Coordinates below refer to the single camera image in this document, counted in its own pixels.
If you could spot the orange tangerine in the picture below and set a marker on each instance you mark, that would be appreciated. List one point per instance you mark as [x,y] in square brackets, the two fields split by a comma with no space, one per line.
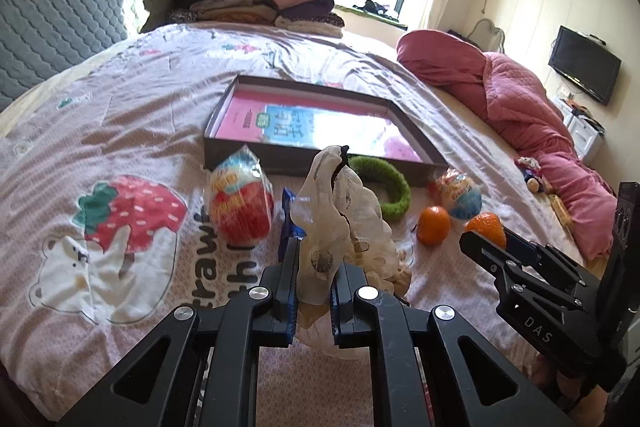
[488,225]
[433,226]

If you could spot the small red blue surprise egg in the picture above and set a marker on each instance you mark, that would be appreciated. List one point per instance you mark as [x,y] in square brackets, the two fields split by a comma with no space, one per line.
[457,193]

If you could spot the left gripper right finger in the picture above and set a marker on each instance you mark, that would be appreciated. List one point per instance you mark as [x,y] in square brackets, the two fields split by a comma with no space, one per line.
[431,368]

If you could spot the small colourful doll toy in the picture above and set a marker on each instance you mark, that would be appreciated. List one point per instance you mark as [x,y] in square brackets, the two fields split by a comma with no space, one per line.
[535,181]

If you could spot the large red surprise egg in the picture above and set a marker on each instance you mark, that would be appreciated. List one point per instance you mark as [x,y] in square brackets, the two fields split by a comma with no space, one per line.
[240,200]

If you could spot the pink strawberry bear bedsheet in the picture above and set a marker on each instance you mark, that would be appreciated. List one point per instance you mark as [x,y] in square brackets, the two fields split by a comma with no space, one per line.
[103,222]

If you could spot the brown walnut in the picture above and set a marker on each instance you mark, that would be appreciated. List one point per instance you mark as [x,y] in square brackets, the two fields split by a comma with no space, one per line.
[400,282]

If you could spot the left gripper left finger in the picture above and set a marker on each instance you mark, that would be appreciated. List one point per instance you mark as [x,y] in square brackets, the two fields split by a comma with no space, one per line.
[197,367]

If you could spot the white lace cloth black trim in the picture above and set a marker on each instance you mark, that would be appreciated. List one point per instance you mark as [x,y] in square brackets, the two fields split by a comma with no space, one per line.
[343,222]

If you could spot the white drawer cabinet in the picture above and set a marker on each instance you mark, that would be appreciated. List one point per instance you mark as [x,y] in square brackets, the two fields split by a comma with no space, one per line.
[587,134]

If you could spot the pink quilted duvet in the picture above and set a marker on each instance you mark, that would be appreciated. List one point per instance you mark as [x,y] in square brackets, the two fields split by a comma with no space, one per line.
[513,102]

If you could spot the black wall television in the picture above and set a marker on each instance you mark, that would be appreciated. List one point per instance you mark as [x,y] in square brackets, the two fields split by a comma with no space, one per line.
[586,63]

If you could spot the blue snack packet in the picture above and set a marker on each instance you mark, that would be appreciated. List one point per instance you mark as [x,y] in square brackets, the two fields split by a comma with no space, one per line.
[289,228]

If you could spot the shallow grey cardboard box tray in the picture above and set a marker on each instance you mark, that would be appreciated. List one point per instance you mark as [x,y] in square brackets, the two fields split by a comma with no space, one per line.
[293,161]

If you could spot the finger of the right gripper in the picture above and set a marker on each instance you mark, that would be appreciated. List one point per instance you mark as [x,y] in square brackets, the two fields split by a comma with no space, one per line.
[509,272]
[555,267]

